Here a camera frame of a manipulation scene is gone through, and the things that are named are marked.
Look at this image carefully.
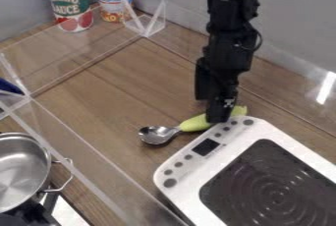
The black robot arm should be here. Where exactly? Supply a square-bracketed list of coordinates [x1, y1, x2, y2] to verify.
[195, 0, 263, 123]

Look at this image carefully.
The black stove under pot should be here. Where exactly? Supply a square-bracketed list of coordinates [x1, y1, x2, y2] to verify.
[0, 195, 92, 226]

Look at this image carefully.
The green handled metal spoon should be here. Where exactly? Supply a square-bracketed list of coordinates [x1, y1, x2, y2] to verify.
[137, 105, 248, 145]

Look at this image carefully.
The blue object at left edge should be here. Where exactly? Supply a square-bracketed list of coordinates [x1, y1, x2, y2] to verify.
[0, 78, 24, 95]

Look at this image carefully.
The clear acrylic divider strip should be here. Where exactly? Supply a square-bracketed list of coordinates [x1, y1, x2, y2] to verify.
[0, 52, 132, 226]

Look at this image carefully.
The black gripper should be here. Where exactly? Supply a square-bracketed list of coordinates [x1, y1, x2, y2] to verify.
[195, 29, 260, 123]

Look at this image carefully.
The tomato sauce can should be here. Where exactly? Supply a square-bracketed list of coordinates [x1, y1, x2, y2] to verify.
[49, 0, 93, 32]

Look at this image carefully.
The white and black stove top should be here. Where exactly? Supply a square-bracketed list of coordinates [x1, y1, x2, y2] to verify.
[153, 116, 336, 226]

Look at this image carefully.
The stainless steel pot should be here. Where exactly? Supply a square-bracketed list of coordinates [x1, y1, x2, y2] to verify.
[0, 133, 73, 213]

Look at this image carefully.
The clear acrylic corner bracket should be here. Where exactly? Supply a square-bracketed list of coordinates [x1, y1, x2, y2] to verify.
[123, 0, 167, 38]

